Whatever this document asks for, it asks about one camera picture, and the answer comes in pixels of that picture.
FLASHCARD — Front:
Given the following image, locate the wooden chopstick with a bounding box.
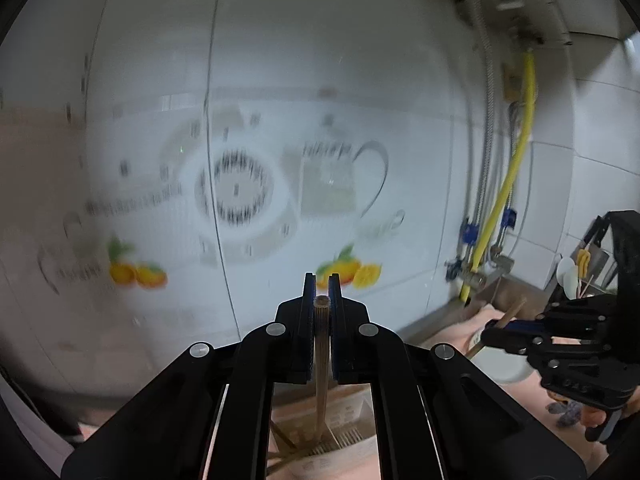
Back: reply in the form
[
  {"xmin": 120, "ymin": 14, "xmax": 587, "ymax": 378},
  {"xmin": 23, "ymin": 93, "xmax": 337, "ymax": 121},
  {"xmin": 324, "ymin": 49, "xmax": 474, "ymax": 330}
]
[
  {"xmin": 466, "ymin": 297, "xmax": 528, "ymax": 360},
  {"xmin": 271, "ymin": 422, "xmax": 301, "ymax": 456},
  {"xmin": 312, "ymin": 296, "xmax": 331, "ymax": 453}
]

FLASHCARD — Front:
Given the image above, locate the grey knit glove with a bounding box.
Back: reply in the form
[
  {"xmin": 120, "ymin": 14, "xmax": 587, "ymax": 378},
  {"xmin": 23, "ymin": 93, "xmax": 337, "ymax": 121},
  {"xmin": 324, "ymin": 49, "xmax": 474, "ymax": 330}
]
[{"xmin": 547, "ymin": 399, "xmax": 582, "ymax": 428}]

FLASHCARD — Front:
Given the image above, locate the pink whale print towel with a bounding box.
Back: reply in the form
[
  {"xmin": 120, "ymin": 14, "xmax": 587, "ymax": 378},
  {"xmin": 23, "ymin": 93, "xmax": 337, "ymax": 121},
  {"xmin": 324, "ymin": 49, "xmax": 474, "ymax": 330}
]
[{"xmin": 75, "ymin": 307, "xmax": 608, "ymax": 480}]

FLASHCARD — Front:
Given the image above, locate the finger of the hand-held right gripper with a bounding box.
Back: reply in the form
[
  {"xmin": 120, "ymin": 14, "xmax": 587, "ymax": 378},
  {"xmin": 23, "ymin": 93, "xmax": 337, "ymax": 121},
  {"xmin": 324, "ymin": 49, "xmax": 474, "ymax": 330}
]
[
  {"xmin": 481, "ymin": 332, "xmax": 632, "ymax": 409},
  {"xmin": 492, "ymin": 294, "xmax": 621, "ymax": 339}
]

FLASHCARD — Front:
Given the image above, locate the yellow hose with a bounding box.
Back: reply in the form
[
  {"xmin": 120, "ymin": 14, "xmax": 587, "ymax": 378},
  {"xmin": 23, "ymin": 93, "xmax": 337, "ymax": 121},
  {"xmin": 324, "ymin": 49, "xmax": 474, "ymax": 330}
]
[{"xmin": 460, "ymin": 49, "xmax": 537, "ymax": 303}]

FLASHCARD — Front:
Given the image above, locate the white appliance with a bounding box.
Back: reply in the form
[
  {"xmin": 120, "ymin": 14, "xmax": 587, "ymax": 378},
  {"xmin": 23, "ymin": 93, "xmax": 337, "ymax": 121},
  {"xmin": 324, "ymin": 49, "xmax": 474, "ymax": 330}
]
[{"xmin": 0, "ymin": 375, "xmax": 76, "ymax": 453}]

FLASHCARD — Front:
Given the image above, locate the metal utensil rack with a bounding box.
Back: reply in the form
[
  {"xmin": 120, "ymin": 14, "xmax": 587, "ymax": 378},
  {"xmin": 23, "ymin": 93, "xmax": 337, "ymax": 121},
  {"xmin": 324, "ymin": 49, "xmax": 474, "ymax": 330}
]
[{"xmin": 552, "ymin": 212, "xmax": 621, "ymax": 306}]

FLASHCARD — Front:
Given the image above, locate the braided metal hose blue band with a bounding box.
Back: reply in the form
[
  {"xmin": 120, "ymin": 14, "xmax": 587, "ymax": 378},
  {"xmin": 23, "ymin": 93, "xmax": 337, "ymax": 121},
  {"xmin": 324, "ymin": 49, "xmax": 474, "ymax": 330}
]
[
  {"xmin": 460, "ymin": 0, "xmax": 497, "ymax": 261},
  {"xmin": 500, "ymin": 100, "xmax": 523, "ymax": 256}
]

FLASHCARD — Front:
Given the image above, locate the cream plastic utensil holder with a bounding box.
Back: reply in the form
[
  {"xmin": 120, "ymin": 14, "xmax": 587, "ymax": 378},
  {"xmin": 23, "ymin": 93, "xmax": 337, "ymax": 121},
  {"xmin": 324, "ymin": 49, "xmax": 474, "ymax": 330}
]
[{"xmin": 270, "ymin": 385, "xmax": 376, "ymax": 480}]

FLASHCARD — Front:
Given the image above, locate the person's right hand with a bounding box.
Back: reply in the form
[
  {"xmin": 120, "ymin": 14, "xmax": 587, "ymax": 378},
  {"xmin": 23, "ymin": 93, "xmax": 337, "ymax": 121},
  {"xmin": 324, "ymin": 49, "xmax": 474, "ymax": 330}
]
[{"xmin": 581, "ymin": 403, "xmax": 609, "ymax": 442}]

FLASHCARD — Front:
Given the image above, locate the white flower print dish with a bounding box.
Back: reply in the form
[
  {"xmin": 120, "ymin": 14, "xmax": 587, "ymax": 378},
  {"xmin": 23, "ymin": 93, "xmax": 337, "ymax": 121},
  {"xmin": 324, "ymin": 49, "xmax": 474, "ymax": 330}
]
[{"xmin": 472, "ymin": 327, "xmax": 536, "ymax": 385}]

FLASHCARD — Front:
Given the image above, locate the metal water valve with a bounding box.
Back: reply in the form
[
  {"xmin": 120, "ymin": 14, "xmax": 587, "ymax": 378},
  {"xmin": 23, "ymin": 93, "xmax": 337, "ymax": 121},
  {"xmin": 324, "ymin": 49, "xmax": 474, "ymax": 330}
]
[
  {"xmin": 444, "ymin": 255, "xmax": 488, "ymax": 286},
  {"xmin": 487, "ymin": 252, "xmax": 516, "ymax": 276}
]

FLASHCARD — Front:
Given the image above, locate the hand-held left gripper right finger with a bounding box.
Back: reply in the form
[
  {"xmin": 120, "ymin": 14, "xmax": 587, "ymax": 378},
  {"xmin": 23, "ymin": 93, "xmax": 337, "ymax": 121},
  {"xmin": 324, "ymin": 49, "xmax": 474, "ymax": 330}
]
[{"xmin": 329, "ymin": 272, "xmax": 587, "ymax": 480}]

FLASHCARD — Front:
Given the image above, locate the white ceramic spoon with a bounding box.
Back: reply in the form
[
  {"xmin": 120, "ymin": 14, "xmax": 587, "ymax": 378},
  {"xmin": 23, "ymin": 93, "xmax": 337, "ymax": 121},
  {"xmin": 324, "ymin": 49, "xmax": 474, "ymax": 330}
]
[{"xmin": 556, "ymin": 257, "xmax": 581, "ymax": 296}]

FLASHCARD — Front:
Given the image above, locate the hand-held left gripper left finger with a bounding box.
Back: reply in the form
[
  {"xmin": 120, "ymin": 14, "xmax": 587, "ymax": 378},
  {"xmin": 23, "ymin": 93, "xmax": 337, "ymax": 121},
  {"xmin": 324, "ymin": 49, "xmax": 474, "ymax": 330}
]
[{"xmin": 60, "ymin": 272, "xmax": 318, "ymax": 480}]

